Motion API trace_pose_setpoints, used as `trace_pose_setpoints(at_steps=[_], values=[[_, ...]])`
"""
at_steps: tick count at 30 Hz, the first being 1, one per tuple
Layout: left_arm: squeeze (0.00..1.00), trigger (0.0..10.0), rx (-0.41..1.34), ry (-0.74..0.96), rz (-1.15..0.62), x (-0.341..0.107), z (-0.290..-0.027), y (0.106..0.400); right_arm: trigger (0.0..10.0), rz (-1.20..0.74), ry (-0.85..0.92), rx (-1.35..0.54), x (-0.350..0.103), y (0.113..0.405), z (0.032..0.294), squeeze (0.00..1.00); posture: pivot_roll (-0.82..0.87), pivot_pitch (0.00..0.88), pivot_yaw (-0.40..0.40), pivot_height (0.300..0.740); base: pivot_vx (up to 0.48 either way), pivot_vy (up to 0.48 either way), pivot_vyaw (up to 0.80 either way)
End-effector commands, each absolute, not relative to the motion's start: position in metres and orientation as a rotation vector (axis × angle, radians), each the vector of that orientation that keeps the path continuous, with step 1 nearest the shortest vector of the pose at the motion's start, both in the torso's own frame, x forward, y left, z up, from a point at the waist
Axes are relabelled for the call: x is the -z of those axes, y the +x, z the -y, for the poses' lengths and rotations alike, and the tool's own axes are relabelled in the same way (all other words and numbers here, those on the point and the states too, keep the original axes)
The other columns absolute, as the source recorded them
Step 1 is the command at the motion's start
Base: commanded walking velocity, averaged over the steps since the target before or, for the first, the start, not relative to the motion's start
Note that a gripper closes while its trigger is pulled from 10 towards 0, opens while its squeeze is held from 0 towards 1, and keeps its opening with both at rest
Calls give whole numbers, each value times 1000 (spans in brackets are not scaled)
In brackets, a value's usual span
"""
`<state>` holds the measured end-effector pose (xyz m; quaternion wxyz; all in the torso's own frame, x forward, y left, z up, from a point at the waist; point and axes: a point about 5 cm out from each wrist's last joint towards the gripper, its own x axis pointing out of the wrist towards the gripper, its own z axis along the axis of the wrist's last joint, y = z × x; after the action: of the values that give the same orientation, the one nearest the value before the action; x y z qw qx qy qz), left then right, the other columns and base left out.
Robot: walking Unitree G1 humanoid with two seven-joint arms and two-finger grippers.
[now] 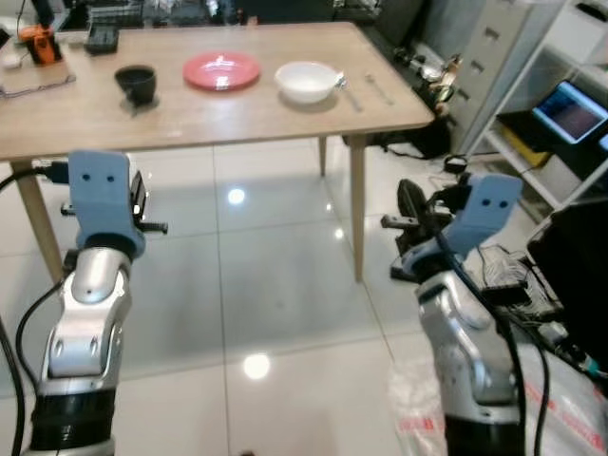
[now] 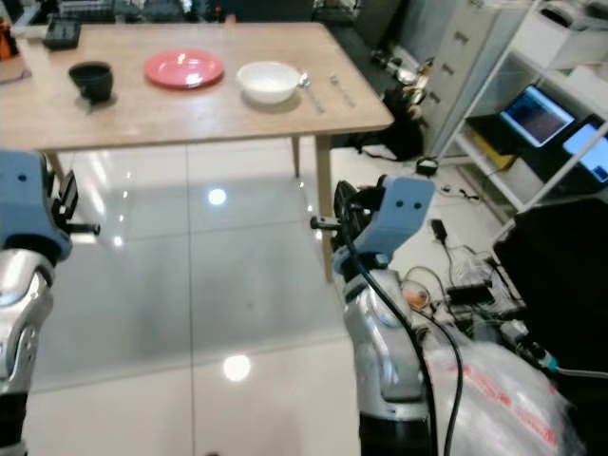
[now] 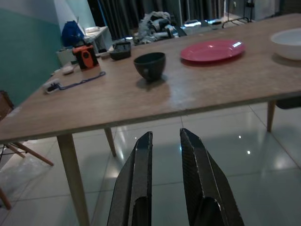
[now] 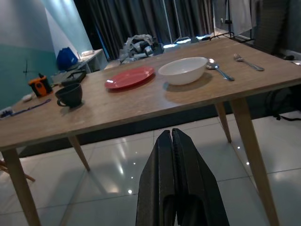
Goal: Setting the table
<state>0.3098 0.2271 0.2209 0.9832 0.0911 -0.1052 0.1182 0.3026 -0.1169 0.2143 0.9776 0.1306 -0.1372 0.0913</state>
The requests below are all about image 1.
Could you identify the black bowl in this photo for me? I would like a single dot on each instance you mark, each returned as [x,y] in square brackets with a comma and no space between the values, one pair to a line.
[136,84]

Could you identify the black box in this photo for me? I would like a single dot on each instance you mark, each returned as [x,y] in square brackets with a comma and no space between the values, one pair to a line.
[101,38]

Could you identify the metal spoon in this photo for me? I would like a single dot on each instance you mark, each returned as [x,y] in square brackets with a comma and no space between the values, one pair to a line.
[350,93]

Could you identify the brown table mat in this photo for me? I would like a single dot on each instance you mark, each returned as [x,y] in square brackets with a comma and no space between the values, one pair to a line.
[33,82]

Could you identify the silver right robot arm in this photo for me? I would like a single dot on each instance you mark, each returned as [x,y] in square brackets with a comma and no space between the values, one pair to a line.
[465,342]

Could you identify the tablet with lit screen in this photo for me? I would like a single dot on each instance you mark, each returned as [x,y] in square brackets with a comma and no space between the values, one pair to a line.
[570,112]

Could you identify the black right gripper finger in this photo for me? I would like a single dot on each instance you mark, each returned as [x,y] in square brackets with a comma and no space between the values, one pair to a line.
[411,199]

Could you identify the small round black object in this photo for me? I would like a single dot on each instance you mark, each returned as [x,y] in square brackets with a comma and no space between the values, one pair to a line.
[456,163]

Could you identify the red plate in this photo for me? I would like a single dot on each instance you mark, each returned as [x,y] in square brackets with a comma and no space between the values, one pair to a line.
[221,70]

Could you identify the black chair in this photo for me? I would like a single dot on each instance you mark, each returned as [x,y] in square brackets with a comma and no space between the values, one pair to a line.
[575,266]

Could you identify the grey drawer cabinet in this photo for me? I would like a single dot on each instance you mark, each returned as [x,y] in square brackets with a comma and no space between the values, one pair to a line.
[484,57]

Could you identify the yellow box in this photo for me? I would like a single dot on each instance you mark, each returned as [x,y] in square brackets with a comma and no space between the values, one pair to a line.
[522,152]

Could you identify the clear plastic bag red print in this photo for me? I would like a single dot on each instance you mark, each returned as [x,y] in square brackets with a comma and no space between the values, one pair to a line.
[570,413]

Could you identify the orange and black device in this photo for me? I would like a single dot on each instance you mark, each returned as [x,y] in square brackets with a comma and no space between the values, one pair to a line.
[40,45]

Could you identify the grey-blue right wrist camera mount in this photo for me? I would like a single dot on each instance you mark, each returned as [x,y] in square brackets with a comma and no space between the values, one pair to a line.
[483,214]

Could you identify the metal fork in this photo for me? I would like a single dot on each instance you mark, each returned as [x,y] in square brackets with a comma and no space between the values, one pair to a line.
[379,89]

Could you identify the black bag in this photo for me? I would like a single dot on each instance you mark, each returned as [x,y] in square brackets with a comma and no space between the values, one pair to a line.
[418,142]

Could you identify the light wooden table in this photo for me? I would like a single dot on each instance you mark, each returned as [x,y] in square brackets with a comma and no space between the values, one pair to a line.
[190,119]

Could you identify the white storage box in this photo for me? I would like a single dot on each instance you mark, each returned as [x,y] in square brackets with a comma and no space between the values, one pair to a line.
[581,28]

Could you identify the grey-blue wrist camera mount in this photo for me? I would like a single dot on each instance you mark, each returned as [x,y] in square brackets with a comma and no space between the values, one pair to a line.
[100,195]
[483,214]

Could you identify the white bowl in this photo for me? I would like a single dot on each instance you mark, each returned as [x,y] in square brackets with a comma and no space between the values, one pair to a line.
[308,82]

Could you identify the grey-blue left wrist camera mount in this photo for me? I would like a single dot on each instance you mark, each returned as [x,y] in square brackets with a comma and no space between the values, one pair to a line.
[100,195]

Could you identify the white metal shelf rack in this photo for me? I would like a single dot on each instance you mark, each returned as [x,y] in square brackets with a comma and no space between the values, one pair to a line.
[532,90]

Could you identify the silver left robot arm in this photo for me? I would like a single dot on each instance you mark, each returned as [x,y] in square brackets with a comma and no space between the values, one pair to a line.
[81,323]

